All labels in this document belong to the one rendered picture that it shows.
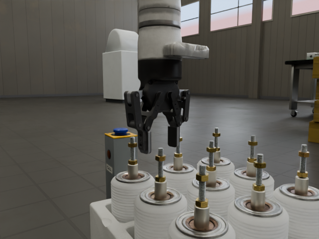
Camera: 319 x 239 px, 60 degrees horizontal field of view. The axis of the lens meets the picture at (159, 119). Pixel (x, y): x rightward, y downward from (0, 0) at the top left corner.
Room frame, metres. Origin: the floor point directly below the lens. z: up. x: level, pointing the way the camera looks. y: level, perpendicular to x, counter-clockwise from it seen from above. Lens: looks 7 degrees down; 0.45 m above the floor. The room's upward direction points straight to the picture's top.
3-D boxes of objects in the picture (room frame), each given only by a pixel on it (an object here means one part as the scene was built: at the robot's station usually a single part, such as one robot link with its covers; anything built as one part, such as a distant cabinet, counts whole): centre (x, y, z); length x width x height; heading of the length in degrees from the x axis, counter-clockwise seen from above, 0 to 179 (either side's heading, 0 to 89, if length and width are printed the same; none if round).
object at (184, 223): (0.38, -0.06, 0.25); 0.08 x 0.08 x 0.01
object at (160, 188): (0.48, 0.00, 0.26); 0.02 x 0.02 x 0.03
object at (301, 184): (0.49, -0.26, 0.26); 0.02 x 0.02 x 0.03
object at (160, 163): (0.48, 0.00, 0.30); 0.01 x 0.01 x 0.08
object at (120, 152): (0.75, 0.11, 0.16); 0.07 x 0.07 x 0.31; 30
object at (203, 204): (0.38, -0.06, 0.29); 0.02 x 0.02 x 0.01; 13
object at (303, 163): (0.49, -0.26, 0.30); 0.01 x 0.01 x 0.08
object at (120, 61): (6.82, 0.87, 0.85); 0.83 x 0.74 x 1.70; 41
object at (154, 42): (0.46, -0.01, 0.52); 0.11 x 0.09 x 0.06; 44
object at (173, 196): (0.48, 0.00, 0.25); 0.08 x 0.08 x 0.01
